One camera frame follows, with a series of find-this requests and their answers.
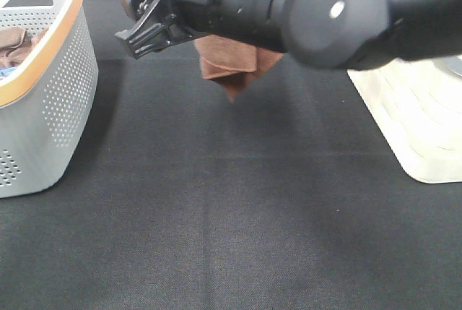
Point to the grey perforated laundry basket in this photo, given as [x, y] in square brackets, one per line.
[46, 100]

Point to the blue cloth in basket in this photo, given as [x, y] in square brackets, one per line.
[6, 71]

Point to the black table cloth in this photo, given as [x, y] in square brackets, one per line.
[176, 198]

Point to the brown towel in basket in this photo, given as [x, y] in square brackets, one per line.
[17, 44]

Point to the brown towel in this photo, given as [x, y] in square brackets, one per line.
[17, 44]
[231, 64]

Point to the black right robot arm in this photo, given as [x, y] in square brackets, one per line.
[325, 34]

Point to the white basket grey rim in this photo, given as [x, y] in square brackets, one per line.
[417, 107]

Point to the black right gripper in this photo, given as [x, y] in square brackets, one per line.
[160, 24]

